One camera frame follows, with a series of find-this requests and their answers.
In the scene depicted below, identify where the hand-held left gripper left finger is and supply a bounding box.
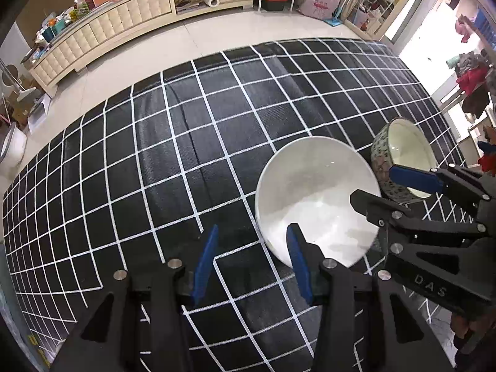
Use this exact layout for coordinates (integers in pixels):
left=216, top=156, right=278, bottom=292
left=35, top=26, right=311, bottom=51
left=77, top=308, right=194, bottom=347
left=50, top=224, right=221, bottom=372

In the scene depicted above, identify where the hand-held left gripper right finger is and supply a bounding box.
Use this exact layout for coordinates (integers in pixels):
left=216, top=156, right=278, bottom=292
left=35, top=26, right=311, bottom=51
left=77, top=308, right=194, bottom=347
left=286, top=223, right=454, bottom=372

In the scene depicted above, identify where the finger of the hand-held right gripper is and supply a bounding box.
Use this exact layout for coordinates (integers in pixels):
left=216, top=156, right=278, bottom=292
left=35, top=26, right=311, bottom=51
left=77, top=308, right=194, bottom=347
left=350, top=189, right=496, bottom=320
left=388, top=164, right=496, bottom=225

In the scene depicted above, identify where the green patterned bowl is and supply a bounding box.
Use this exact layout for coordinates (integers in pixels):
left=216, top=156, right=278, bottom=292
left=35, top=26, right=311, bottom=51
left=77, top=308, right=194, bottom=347
left=370, top=118, right=438, bottom=205

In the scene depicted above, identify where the plain white bowl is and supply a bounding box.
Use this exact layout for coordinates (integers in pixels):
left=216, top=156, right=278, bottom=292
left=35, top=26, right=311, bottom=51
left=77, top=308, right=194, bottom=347
left=255, top=135, right=382, bottom=269

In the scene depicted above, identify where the person's right hand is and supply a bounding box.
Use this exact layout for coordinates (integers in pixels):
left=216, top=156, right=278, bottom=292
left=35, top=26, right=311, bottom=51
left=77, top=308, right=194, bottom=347
left=450, top=310, right=481, bottom=357

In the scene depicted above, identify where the black white checkered tablecloth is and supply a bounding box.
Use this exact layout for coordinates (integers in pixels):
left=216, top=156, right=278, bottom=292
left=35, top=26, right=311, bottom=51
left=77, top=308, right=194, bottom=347
left=2, top=38, right=475, bottom=372

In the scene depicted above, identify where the red garment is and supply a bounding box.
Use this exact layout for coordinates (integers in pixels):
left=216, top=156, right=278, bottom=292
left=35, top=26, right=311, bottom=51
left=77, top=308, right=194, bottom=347
left=455, top=66, right=491, bottom=95

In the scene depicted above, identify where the pink cloth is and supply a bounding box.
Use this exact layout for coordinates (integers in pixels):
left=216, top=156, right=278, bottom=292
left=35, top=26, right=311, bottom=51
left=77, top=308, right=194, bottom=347
left=454, top=15, right=475, bottom=43

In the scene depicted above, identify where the blue plastic basket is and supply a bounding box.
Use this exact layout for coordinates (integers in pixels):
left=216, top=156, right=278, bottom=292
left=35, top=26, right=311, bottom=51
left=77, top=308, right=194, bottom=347
left=475, top=8, right=496, bottom=47

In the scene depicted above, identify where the wooden framed mirror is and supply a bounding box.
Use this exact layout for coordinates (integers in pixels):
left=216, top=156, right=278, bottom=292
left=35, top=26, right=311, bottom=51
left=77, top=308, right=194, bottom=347
left=345, top=0, right=438, bottom=43

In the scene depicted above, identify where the pink bag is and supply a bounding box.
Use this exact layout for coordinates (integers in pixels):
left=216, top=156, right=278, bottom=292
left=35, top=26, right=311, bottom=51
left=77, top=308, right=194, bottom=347
left=298, top=0, right=342, bottom=19

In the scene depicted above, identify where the white bucket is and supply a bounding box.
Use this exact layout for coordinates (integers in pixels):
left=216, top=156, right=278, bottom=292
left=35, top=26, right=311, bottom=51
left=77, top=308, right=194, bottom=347
left=0, top=122, right=28, bottom=168

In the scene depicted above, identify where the grey white dustpan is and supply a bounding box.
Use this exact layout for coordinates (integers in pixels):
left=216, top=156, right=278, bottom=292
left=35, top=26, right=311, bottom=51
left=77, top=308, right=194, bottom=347
left=27, top=97, right=51, bottom=130

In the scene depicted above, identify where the cream tv cabinet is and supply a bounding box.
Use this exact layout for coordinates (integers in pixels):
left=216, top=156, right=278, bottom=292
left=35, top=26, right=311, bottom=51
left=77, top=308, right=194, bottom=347
left=29, top=0, right=256, bottom=97

